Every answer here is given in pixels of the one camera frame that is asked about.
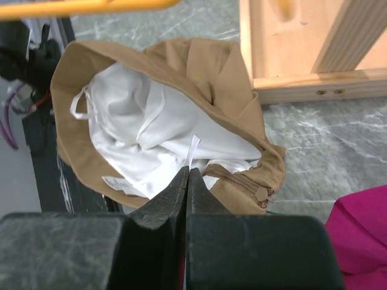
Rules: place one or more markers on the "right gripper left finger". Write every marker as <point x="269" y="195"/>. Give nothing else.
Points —
<point x="156" y="255"/>

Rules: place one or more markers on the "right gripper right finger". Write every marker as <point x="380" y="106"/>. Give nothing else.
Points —
<point x="212" y="239"/>

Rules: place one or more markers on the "tan skirt with white lining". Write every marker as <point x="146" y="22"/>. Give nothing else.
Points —
<point x="127" y="121"/>

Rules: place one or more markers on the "yellow plastic hanger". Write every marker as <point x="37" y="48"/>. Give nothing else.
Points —
<point x="18" y="10"/>

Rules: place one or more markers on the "magenta garment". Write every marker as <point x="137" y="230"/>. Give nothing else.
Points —
<point x="357" y="229"/>

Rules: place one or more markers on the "wooden clothes rack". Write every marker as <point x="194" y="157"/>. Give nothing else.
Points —
<point x="314" y="50"/>

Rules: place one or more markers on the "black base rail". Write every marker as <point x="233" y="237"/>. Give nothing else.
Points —
<point x="54" y="186"/>

